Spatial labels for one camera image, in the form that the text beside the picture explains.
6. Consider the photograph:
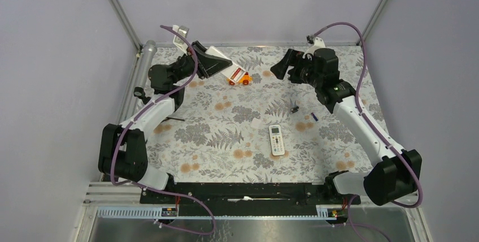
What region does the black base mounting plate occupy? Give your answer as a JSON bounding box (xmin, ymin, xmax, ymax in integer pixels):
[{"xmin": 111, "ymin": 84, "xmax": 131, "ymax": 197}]
[{"xmin": 140, "ymin": 180, "xmax": 352, "ymax": 217}]

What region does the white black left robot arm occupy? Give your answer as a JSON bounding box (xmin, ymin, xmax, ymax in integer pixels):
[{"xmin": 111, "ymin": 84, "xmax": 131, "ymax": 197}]
[{"xmin": 98, "ymin": 41, "xmax": 233, "ymax": 203}]

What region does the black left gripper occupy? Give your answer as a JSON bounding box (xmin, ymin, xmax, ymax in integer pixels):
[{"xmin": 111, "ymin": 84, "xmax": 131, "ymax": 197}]
[{"xmin": 171, "ymin": 41, "xmax": 232, "ymax": 84}]

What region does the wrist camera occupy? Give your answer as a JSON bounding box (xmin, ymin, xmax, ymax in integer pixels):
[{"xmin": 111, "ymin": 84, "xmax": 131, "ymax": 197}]
[
  {"xmin": 172, "ymin": 25, "xmax": 189, "ymax": 54},
  {"xmin": 303, "ymin": 35, "xmax": 326, "ymax": 60}
]

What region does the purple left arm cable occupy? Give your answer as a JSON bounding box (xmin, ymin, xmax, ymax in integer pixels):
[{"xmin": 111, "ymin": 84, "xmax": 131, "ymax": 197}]
[{"xmin": 108, "ymin": 24, "xmax": 217, "ymax": 236}]

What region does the black mini tripod stand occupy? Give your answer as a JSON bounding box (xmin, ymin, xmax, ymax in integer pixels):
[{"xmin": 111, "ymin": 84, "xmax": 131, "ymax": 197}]
[{"xmin": 162, "ymin": 117, "xmax": 185, "ymax": 123}]

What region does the blue purple battery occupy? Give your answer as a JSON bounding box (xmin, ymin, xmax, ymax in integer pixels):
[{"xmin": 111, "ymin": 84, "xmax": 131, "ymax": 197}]
[{"xmin": 311, "ymin": 113, "xmax": 319, "ymax": 122}]

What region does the white slotted cable duct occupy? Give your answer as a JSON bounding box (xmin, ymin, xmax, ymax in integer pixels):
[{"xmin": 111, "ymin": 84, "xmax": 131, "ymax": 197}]
[{"xmin": 96, "ymin": 205, "xmax": 349, "ymax": 222}]

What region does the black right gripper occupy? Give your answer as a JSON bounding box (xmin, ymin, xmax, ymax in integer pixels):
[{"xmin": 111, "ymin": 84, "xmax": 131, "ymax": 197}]
[{"xmin": 270, "ymin": 49, "xmax": 322, "ymax": 88}]

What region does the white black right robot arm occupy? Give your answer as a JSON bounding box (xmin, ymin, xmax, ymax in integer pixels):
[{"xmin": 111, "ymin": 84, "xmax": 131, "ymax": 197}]
[{"xmin": 270, "ymin": 48, "xmax": 423, "ymax": 208}]

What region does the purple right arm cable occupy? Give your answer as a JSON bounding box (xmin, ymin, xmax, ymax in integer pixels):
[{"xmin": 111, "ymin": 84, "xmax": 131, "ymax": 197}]
[{"xmin": 312, "ymin": 21, "xmax": 424, "ymax": 242}]

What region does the white battery cover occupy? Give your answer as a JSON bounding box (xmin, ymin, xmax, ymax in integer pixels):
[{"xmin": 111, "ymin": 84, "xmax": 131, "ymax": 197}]
[{"xmin": 250, "ymin": 118, "xmax": 264, "ymax": 129}]

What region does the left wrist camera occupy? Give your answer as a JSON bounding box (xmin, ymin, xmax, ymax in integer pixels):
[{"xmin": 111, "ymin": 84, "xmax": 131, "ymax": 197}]
[{"xmin": 172, "ymin": 25, "xmax": 189, "ymax": 54}]

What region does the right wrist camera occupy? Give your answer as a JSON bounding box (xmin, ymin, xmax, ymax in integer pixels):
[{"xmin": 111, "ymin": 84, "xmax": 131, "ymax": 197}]
[{"xmin": 303, "ymin": 35, "xmax": 326, "ymax": 60}]

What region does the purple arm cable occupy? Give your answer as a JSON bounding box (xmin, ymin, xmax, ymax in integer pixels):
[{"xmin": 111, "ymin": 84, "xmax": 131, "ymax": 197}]
[
  {"xmin": 312, "ymin": 21, "xmax": 424, "ymax": 242},
  {"xmin": 108, "ymin": 24, "xmax": 217, "ymax": 236}
]

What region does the orange toy car chassis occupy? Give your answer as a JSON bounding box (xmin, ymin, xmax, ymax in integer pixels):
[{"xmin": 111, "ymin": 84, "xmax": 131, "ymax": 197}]
[{"xmin": 228, "ymin": 72, "xmax": 253, "ymax": 85}]

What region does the silver microphone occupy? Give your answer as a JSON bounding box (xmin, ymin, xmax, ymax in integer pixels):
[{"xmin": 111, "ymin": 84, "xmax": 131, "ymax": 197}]
[{"xmin": 133, "ymin": 40, "xmax": 157, "ymax": 98}]

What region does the floral patterned table mat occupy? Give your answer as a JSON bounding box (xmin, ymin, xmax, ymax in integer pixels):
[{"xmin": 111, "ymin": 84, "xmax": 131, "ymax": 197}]
[{"xmin": 146, "ymin": 46, "xmax": 372, "ymax": 183}]

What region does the white remote with screen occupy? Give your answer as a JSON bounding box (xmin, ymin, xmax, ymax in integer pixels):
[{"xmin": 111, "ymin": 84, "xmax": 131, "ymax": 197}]
[{"xmin": 268, "ymin": 125, "xmax": 285, "ymax": 156}]

